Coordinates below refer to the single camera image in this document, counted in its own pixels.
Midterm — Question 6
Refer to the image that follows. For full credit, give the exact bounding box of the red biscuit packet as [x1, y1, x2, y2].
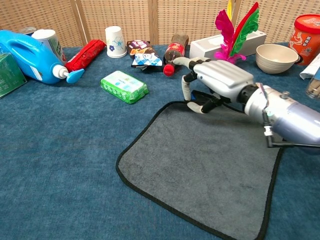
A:
[64, 39, 107, 72]

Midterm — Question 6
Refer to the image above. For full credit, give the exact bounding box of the red-capped cola bottle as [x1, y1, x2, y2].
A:
[162, 32, 190, 77]

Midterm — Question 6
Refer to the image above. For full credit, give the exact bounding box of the blue soda can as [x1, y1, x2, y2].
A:
[18, 26, 38, 36]

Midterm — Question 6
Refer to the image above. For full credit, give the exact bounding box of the blue pump detergent bottle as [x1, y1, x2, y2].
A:
[0, 29, 85, 85]

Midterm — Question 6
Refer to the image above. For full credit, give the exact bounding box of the woven rattan folding screen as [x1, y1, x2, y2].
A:
[0, 0, 320, 48]

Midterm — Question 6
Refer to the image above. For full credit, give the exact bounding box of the white flowered paper cup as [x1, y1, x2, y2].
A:
[104, 25, 128, 59]

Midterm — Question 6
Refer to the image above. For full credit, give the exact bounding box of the orange round snack tub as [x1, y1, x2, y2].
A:
[288, 14, 320, 66]

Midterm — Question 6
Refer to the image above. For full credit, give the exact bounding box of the white blue snack bag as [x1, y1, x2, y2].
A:
[299, 53, 320, 81]

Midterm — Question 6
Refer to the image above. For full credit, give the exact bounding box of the white-lidded green white canister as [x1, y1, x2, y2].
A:
[31, 29, 68, 65]

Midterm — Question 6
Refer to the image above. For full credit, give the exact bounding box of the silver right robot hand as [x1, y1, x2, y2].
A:
[172, 56, 258, 115]

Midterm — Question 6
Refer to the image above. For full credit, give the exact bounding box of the grey and blue cloth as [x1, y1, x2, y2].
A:
[115, 90, 285, 240]

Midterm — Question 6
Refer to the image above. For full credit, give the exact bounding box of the clear jar of nuts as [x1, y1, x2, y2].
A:
[304, 76, 320, 100]

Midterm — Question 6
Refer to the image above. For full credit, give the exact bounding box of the beige bowl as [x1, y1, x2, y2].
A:
[255, 43, 301, 75]

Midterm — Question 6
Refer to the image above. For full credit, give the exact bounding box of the green wet wipes pack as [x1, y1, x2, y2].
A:
[100, 70, 150, 105]

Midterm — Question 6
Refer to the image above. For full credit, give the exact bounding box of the long white cardboard box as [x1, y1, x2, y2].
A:
[189, 31, 268, 61]

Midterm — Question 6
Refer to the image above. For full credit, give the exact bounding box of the green clear tea box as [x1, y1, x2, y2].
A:
[0, 52, 28, 100]

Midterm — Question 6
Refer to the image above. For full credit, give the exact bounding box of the brown chocolate snack bag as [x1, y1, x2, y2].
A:
[126, 39, 164, 72]

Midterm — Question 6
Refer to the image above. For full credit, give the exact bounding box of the colourful feather shuttlecock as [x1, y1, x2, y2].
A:
[214, 0, 260, 63]

